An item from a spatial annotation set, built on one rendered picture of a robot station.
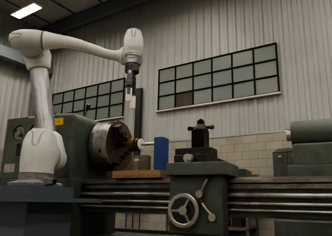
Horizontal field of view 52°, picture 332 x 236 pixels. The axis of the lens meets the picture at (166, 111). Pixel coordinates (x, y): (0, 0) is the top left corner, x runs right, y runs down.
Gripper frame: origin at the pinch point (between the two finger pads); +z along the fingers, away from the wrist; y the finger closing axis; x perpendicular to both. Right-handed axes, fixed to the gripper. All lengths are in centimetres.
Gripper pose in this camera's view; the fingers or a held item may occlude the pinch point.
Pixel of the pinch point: (130, 102)
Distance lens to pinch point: 177.5
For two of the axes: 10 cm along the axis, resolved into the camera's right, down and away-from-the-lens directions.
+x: 10.0, 0.1, -0.5
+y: -0.5, -2.6, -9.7
